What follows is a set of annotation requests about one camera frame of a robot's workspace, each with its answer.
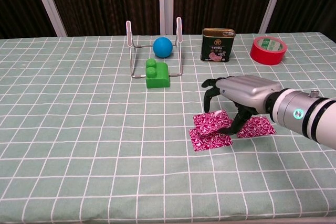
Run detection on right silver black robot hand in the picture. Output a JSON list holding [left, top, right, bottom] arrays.
[[201, 75, 283, 135]]

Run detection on red tape roll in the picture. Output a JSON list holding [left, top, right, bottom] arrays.
[[249, 36, 287, 66]]

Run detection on dark green luncheon meat can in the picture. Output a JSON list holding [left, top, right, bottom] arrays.
[[201, 27, 236, 62]]

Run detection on green toy building block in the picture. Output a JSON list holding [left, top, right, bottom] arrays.
[[145, 58, 171, 89]]

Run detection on blue ball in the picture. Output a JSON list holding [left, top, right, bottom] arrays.
[[153, 37, 173, 58]]

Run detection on green white checkered tablecloth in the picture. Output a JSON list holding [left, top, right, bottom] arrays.
[[0, 31, 336, 222]]

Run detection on metal wire stand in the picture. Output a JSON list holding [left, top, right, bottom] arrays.
[[125, 17, 183, 79]]

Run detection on white partition frame post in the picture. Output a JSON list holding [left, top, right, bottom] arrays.
[[28, 0, 68, 37], [258, 0, 288, 35], [157, 0, 175, 36]]

